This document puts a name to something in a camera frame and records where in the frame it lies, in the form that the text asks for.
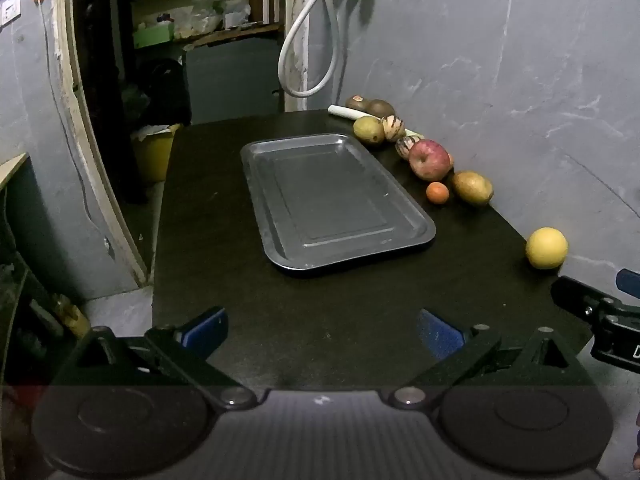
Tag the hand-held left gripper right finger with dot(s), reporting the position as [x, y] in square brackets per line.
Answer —
[440, 332]

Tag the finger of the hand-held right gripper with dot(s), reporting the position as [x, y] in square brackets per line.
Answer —
[575, 295]
[629, 280]

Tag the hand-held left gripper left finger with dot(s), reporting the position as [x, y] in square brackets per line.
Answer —
[205, 331]

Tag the round yellow citrus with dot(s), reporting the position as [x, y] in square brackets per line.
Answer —
[546, 247]

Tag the yellow-green pear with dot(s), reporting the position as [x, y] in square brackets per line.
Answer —
[472, 188]
[369, 130]

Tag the grey metal tray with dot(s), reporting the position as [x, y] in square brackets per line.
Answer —
[330, 200]

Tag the red apple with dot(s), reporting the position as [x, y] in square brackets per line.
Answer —
[429, 160]

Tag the small orange tangerine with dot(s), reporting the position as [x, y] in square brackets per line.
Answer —
[437, 192]

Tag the yellow bucket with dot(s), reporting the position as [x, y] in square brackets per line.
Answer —
[152, 152]

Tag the striped pepino melon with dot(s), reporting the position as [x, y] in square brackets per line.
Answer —
[403, 148]
[393, 128]

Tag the brown kiwi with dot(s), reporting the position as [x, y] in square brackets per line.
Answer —
[382, 108]

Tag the white green leek stalk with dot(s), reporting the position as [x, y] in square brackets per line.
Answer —
[345, 112]

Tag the kiwi with orange sticker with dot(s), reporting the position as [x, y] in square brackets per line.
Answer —
[357, 102]

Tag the black bag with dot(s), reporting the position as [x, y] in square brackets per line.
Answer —
[162, 90]

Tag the dark grey cabinet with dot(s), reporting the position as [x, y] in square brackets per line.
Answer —
[232, 80]

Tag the wooden board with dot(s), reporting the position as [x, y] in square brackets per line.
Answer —
[12, 167]

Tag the green box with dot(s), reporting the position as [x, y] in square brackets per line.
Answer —
[152, 35]

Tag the clear plastic bags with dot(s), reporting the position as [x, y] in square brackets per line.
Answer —
[212, 10]

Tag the white wall switch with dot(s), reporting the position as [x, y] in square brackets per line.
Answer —
[10, 7]

